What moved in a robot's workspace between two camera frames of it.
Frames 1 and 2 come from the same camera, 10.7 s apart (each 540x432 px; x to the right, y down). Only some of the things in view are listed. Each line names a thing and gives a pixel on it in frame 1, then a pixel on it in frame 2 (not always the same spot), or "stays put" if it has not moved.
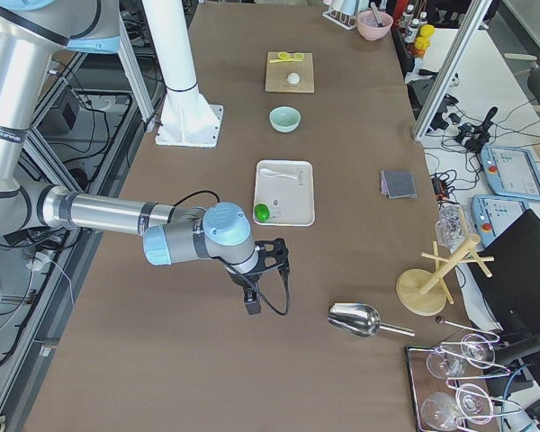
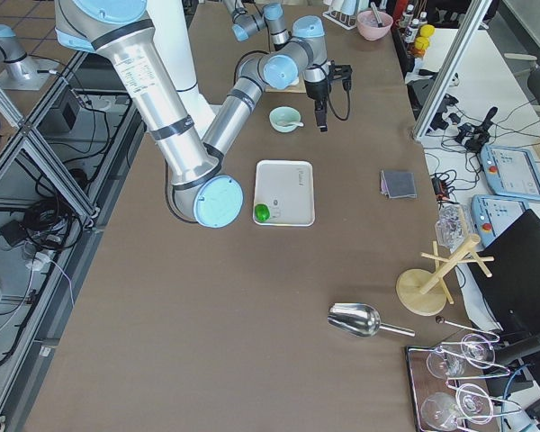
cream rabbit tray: (291, 201) stays put
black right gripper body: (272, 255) → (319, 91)
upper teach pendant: (512, 173) stays put
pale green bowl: (284, 119) stays put
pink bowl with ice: (369, 28) stays put
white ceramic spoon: (271, 173) → (287, 123)
